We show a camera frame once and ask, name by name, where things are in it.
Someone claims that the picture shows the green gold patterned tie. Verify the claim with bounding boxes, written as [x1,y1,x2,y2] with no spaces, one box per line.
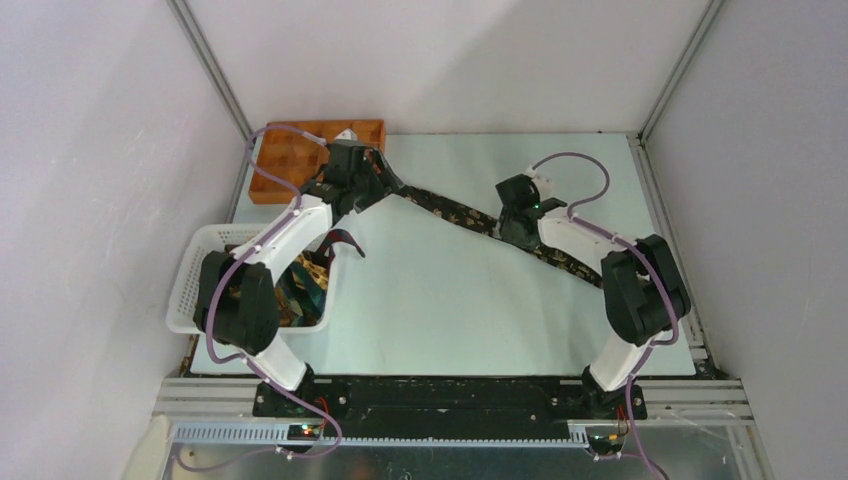
[274,251,330,328]

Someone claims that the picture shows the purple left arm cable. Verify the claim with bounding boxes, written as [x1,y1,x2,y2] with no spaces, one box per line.
[173,124,344,473]

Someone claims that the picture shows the black gold floral tie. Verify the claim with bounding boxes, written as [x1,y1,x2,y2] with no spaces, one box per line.
[397,185,602,288]

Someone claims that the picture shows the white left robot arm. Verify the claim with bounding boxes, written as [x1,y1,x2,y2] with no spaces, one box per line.
[194,140,404,417]

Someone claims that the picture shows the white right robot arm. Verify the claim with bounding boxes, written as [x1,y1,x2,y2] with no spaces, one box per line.
[496,170,692,418]

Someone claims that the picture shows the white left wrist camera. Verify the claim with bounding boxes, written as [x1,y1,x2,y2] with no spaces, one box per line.
[333,128,358,143]

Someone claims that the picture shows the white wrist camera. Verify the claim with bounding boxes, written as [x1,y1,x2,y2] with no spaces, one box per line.
[333,128,358,143]
[524,167,554,201]

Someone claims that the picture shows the wooden compartment tray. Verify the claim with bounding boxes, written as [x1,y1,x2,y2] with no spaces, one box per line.
[248,119,386,205]

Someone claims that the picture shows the aluminium frame rail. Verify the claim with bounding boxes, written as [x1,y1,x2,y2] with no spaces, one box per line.
[154,376,753,446]

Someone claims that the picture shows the dark red striped tie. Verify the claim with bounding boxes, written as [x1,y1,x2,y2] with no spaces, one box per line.
[312,229,366,269]

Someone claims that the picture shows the white plastic basket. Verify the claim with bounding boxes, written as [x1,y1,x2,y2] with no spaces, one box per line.
[165,223,341,335]

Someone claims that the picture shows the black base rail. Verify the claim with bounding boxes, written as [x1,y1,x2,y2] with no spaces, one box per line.
[252,375,647,441]

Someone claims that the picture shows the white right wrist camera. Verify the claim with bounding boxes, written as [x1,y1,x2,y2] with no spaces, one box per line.
[524,167,554,201]

